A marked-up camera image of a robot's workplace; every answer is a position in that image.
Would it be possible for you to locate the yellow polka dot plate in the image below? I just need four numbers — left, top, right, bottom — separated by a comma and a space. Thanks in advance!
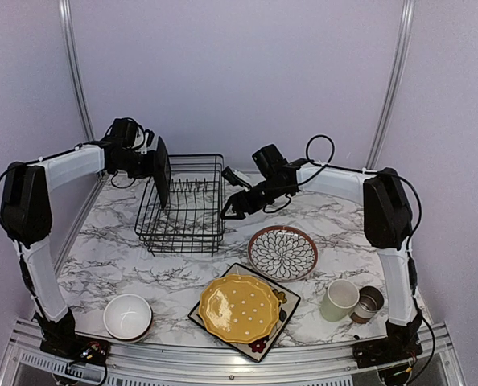
198, 274, 279, 344

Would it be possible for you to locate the white square floral plate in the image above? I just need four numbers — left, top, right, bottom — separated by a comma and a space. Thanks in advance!
188, 263, 301, 363

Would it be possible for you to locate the brown grey metal-lined cup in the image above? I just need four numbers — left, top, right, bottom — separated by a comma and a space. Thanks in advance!
349, 285, 385, 324

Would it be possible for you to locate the black square floral plate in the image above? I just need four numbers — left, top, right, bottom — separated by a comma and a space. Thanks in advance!
154, 137, 171, 209

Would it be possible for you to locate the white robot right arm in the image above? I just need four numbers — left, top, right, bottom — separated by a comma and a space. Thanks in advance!
220, 163, 418, 326

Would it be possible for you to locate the light green mug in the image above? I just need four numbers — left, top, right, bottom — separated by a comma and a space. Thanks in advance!
320, 279, 360, 322

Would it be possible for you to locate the black wire dish rack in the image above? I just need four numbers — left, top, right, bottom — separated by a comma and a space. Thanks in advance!
134, 153, 225, 255

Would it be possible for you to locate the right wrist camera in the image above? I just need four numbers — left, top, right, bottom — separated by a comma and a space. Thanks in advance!
221, 166, 252, 189

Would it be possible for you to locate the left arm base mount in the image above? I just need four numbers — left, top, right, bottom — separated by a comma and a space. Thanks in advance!
34, 310, 110, 366

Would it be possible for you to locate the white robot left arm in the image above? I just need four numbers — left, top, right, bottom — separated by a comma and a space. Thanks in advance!
0, 142, 157, 323

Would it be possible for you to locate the aluminium frame rail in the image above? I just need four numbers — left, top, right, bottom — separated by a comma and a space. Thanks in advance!
0, 317, 465, 386

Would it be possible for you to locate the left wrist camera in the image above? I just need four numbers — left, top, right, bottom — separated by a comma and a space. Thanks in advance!
106, 117, 155, 154

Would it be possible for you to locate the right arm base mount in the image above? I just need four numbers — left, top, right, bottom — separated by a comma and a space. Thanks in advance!
352, 314, 423, 368

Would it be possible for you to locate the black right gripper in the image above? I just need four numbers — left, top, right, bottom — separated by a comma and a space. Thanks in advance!
220, 178, 287, 220

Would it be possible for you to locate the round brown rim floral plate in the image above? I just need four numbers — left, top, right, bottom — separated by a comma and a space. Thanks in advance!
248, 225, 319, 282

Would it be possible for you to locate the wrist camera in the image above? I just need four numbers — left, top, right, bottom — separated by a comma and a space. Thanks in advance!
106, 117, 155, 154
221, 166, 252, 189

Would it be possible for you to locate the white ceramic bowl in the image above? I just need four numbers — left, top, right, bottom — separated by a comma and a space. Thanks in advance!
102, 294, 153, 342

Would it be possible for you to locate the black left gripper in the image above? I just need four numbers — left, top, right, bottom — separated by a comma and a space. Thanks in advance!
114, 148, 163, 178

